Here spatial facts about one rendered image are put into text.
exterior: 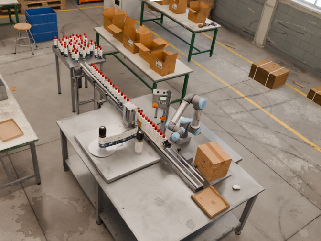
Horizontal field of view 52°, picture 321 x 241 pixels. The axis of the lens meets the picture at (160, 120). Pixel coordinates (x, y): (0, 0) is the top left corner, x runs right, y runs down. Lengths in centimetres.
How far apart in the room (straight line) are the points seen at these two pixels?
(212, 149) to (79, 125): 166
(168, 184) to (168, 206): 28
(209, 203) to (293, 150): 276
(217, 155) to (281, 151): 237
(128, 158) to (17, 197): 160
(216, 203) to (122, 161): 108
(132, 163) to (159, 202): 55
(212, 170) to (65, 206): 192
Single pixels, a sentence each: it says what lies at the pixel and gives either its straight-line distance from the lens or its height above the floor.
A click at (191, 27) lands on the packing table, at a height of 78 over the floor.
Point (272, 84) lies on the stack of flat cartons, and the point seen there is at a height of 11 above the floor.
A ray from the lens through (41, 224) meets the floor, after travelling 425.
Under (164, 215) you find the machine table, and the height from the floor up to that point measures 83.
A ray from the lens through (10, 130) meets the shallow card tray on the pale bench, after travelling 424.
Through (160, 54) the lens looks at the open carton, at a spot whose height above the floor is 96.
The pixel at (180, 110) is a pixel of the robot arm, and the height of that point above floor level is 138.
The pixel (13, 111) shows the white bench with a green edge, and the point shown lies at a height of 80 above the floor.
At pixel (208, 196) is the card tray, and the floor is 83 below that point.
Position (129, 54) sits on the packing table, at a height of 78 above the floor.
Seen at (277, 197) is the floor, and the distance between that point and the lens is 497.
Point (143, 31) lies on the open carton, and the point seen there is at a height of 108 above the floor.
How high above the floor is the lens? 343
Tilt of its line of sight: 37 degrees down
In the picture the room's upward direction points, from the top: 8 degrees clockwise
